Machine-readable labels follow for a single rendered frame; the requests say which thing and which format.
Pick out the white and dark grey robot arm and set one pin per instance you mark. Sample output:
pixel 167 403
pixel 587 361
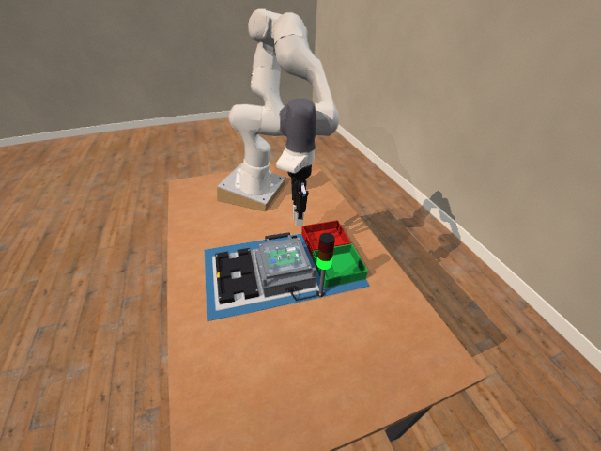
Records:
pixel 304 119

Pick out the green bin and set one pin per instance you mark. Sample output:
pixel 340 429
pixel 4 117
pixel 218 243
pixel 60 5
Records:
pixel 346 266

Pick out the red open-top bin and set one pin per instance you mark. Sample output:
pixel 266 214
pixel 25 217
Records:
pixel 312 232

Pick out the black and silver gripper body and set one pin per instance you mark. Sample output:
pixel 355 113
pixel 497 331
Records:
pixel 301 176

